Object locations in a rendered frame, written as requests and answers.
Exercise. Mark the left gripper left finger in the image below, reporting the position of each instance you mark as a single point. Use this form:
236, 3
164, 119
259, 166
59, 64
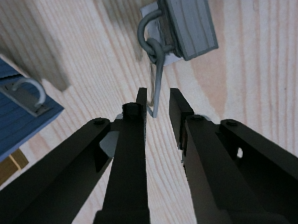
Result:
55, 188

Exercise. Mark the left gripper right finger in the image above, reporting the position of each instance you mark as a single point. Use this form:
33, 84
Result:
219, 192

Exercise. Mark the grey metal hook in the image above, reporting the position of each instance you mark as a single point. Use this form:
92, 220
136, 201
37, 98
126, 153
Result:
157, 60

